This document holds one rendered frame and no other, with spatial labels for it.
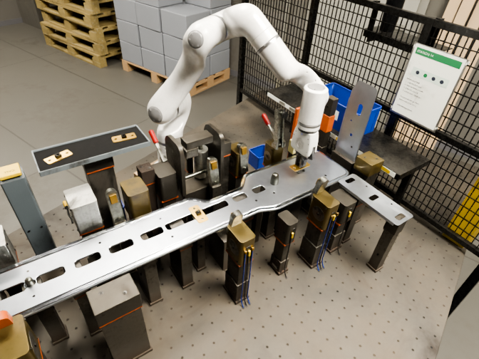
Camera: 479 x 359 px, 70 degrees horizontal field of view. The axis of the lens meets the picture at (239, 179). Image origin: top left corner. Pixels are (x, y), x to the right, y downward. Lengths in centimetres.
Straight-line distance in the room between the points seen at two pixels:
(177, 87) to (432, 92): 103
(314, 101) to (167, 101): 59
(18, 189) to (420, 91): 156
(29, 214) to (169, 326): 61
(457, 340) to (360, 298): 108
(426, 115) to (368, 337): 92
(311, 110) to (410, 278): 82
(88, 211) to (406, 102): 135
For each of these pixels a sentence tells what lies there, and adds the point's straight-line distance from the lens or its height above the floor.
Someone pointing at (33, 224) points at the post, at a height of 94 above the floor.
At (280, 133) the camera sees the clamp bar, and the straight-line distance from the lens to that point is 147.
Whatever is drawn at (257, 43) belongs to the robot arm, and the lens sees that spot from 122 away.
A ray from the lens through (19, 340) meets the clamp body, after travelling 99.
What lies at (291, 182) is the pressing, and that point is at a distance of 138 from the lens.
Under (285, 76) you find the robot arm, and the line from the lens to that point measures 122.
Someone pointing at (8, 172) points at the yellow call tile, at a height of 116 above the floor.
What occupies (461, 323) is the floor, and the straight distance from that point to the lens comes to 255.
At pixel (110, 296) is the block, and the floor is 103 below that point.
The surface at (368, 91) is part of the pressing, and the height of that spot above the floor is 132.
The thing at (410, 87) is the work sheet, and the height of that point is 128.
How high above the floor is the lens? 186
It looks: 39 degrees down
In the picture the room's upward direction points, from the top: 4 degrees clockwise
